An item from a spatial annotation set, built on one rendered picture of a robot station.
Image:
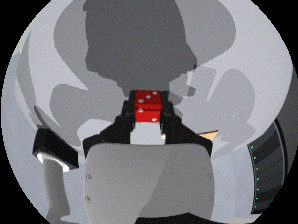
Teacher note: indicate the red die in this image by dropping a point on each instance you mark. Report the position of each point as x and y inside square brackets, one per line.
[148, 106]

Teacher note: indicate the tan mat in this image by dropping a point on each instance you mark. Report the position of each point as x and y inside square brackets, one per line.
[209, 135]

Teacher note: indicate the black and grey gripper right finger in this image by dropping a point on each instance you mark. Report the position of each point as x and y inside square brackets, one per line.
[178, 132]

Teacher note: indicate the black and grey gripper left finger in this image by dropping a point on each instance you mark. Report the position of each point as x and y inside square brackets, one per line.
[119, 131]

